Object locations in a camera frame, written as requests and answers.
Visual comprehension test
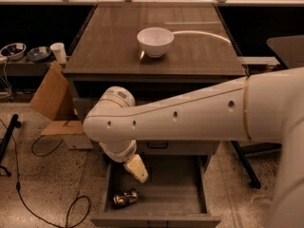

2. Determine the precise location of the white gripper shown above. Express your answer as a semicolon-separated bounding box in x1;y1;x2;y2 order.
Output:
99;140;148;183

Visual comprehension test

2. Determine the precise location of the crushed orange can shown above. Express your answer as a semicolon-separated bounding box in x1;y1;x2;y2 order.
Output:
113;189;139;207

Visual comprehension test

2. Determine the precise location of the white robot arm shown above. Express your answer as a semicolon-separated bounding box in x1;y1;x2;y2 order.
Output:
84;67;304;228

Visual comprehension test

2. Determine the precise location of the grey bottom drawer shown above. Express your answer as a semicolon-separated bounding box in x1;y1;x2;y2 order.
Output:
91;156;221;228

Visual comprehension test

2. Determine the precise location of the grey top drawer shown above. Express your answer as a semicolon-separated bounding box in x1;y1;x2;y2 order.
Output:
72;81;237;127

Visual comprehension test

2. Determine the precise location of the grey drawer cabinet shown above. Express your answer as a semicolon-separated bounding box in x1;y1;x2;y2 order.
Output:
62;2;247;173

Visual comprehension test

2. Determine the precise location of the brown cardboard box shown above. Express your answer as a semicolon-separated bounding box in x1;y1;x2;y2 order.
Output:
30;61;84;136

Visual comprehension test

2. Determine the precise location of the white bowl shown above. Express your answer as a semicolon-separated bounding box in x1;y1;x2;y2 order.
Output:
137;28;174;58

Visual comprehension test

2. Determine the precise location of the black stand leg left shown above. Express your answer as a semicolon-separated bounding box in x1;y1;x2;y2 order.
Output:
0;114;22;178

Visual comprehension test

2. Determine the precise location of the white paper cup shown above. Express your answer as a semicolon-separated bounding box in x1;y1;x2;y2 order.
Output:
50;43;67;64

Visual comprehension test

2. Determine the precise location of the blue bowl right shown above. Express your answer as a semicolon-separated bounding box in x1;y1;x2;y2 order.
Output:
27;47;51;63

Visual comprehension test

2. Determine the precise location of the blue bowl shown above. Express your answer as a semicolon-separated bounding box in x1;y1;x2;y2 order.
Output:
0;43;27;61
27;47;51;63

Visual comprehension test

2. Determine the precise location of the grey low shelf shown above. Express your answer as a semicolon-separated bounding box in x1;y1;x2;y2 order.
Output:
0;57;55;77

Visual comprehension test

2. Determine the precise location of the blue bowl left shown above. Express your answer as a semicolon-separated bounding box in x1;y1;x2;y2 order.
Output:
0;43;27;61

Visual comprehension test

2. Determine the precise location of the dark side table top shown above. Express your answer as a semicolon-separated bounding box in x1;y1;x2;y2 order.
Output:
266;35;304;69

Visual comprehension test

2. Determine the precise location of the black table frame right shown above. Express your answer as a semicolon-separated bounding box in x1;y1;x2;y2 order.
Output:
231;141;281;189

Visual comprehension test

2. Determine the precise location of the black floor cable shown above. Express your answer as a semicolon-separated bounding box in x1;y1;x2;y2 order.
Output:
0;119;91;228

